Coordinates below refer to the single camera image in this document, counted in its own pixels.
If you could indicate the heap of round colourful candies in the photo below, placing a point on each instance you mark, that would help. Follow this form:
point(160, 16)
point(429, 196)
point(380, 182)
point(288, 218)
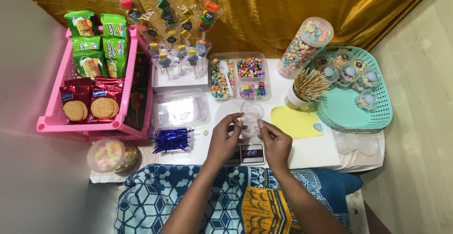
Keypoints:
point(250, 67)

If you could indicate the person's left hand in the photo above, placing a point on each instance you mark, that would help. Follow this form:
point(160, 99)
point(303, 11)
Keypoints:
point(221, 145)

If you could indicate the clear divided plastic tray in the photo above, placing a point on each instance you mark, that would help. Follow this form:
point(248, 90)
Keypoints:
point(237, 80)

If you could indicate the small clear plastic box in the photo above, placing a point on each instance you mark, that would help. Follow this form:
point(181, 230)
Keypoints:
point(157, 149)

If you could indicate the white cup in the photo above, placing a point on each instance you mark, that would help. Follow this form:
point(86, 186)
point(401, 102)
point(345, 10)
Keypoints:
point(293, 101)

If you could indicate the stack of clear plastic bags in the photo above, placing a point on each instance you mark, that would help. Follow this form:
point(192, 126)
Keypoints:
point(180, 108)

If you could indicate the bunch of blue twist ties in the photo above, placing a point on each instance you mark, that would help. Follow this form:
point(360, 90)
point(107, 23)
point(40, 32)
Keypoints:
point(171, 140)

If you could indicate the small clear plastic cup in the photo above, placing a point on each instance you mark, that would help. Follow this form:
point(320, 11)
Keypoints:
point(250, 124)

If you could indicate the person's blue patterned garment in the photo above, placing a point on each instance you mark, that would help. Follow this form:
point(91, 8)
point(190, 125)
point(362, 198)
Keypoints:
point(166, 198)

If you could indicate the yellow paper sheet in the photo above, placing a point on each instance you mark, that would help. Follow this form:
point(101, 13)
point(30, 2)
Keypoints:
point(293, 120)

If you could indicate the white foam block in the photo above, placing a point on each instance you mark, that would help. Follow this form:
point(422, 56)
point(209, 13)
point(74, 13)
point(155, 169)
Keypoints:
point(180, 81)

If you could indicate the single yellow candy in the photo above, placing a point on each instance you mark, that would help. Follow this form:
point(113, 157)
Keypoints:
point(205, 133)

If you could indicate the bunch of wrapped candy sticks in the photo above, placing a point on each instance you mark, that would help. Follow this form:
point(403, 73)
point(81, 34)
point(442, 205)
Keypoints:
point(170, 25)

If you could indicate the round blue sticker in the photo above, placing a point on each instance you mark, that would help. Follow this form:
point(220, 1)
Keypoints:
point(318, 127)

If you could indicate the person's right hand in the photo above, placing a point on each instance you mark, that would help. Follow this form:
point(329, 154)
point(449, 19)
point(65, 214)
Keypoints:
point(278, 150)

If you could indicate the teal plastic basket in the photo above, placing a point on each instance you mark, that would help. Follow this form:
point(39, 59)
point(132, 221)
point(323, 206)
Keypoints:
point(345, 111)

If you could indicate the clear round plastic bowl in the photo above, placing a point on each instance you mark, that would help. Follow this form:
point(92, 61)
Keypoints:
point(226, 110)

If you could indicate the tall jar of pastel candies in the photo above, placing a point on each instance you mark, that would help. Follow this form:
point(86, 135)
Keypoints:
point(304, 48)

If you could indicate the pile of green biscuit packets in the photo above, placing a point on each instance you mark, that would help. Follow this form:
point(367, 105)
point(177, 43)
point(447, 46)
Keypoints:
point(113, 53)

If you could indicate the gold fabric curtain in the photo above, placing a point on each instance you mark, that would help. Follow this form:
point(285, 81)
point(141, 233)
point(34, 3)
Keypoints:
point(262, 11)

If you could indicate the heap of pastel heart candies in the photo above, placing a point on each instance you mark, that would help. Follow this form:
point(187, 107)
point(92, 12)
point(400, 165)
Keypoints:
point(216, 81)

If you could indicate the red biscuit packet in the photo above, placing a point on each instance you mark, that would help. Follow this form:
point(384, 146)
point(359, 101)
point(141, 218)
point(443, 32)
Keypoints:
point(73, 106)
point(109, 81)
point(78, 82)
point(105, 104)

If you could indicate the stack of clear round lids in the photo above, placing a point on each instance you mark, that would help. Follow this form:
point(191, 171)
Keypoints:
point(357, 143)

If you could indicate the pink plastic rack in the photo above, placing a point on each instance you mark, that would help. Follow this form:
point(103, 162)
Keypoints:
point(53, 122)

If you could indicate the round tub of colourful candies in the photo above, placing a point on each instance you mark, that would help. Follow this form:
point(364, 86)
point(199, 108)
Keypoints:
point(108, 155)

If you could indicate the bundle of wooden skewers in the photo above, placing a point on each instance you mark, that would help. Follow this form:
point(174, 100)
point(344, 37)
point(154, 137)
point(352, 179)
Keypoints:
point(311, 85)

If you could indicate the digital kitchen scale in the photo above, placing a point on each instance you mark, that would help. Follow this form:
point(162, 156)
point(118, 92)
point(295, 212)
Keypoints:
point(249, 154)

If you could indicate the cluster of filled candy cups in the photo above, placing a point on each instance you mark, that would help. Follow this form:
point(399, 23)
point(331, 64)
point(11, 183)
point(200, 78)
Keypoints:
point(348, 73)

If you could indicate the heap of colourful cube candies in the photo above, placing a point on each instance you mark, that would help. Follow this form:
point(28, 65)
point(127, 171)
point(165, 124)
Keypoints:
point(253, 90)

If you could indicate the white plastic spoon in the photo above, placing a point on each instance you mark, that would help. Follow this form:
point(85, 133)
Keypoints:
point(226, 74)

